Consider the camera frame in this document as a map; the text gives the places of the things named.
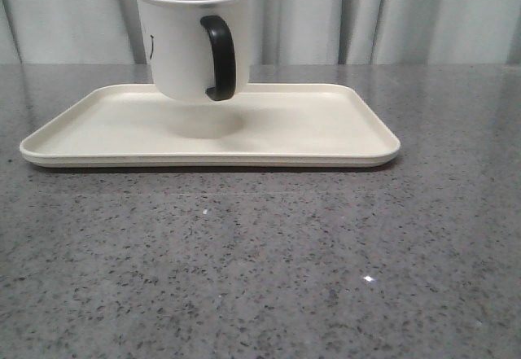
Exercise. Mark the white smiley mug black handle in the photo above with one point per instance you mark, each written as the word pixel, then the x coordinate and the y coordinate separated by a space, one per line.
pixel 198 50

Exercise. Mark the grey pleated curtain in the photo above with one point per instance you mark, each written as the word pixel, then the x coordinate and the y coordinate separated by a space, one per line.
pixel 283 31

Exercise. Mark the cream rectangular plastic tray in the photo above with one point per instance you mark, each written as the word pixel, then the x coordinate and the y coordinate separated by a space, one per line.
pixel 280 125

